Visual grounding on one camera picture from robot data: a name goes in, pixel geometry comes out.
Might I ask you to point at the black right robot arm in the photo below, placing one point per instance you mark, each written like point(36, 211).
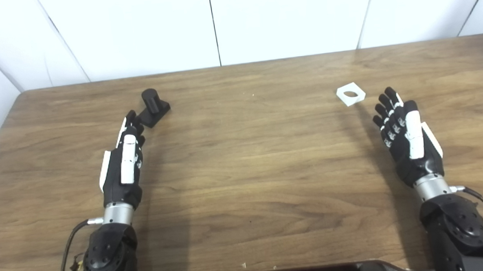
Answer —
point(457, 232)

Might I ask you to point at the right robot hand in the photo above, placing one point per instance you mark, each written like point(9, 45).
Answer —
point(405, 152)

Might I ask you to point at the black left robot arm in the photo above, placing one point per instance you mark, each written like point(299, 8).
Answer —
point(108, 251)

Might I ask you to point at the black peg with square base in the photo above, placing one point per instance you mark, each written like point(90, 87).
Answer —
point(155, 111)

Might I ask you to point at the white square piece with hole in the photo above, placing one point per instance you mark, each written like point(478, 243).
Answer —
point(356, 101)

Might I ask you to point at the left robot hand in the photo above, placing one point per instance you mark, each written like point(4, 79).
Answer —
point(114, 173)

